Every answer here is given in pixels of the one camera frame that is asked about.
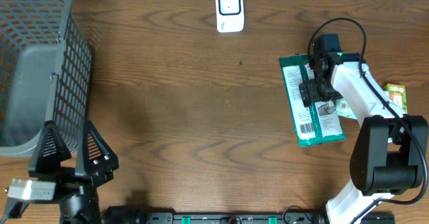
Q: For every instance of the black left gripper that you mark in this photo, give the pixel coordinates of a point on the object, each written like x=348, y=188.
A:
x=86, y=180

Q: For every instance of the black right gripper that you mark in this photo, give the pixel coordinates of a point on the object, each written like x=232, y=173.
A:
x=310, y=94

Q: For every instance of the light blue wipes pack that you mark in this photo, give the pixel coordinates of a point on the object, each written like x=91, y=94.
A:
x=343, y=109

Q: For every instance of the green white package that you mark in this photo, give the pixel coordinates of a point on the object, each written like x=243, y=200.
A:
x=318, y=123

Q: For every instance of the green tea carton box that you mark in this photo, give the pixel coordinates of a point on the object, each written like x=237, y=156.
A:
x=397, y=93

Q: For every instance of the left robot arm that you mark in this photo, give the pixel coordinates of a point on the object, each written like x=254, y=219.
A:
x=74, y=190

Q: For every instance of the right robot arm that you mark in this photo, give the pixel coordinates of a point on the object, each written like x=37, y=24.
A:
x=388, y=163

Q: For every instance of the grey plastic mesh basket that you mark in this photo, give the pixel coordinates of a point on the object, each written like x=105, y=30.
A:
x=46, y=66

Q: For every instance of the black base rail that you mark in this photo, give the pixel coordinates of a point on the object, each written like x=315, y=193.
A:
x=169, y=218

